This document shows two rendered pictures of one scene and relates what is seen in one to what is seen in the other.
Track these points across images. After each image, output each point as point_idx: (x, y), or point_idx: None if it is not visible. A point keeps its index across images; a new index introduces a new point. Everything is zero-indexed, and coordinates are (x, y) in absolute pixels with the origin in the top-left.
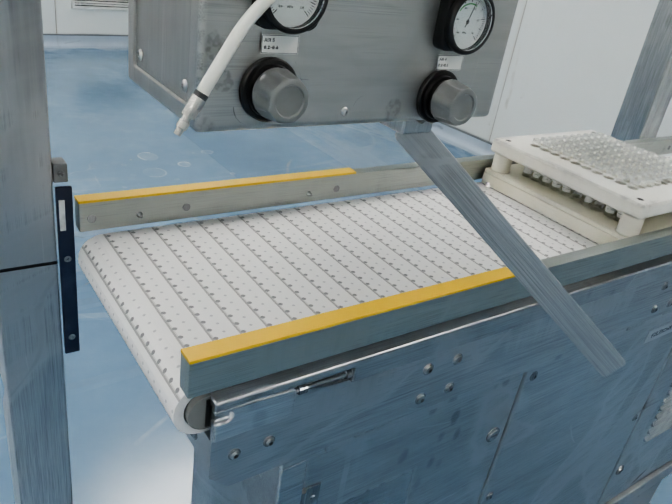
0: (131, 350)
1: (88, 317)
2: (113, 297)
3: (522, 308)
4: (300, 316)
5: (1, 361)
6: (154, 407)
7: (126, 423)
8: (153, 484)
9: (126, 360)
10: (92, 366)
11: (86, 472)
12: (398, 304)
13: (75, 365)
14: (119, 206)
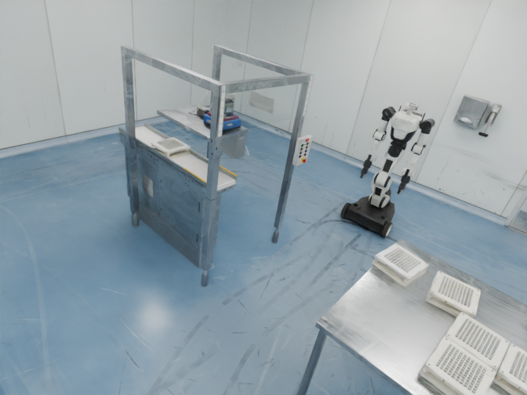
0: (227, 186)
1: (45, 332)
2: (221, 186)
3: (207, 163)
4: (219, 175)
5: (213, 212)
6: (108, 295)
7: (118, 299)
8: (143, 287)
9: (80, 309)
10: (85, 318)
11: (140, 302)
12: (221, 166)
13: (84, 324)
14: None
